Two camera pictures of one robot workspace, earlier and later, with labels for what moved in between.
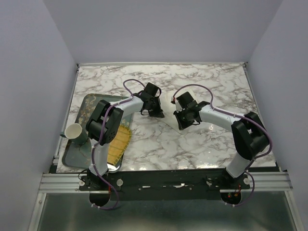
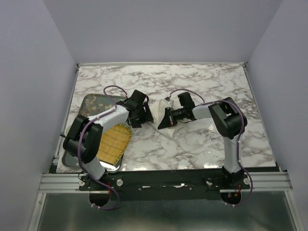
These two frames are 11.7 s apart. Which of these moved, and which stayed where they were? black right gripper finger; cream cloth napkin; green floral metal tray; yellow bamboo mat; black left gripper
Moved: black right gripper finger; cream cloth napkin; black left gripper
Stayed: green floral metal tray; yellow bamboo mat
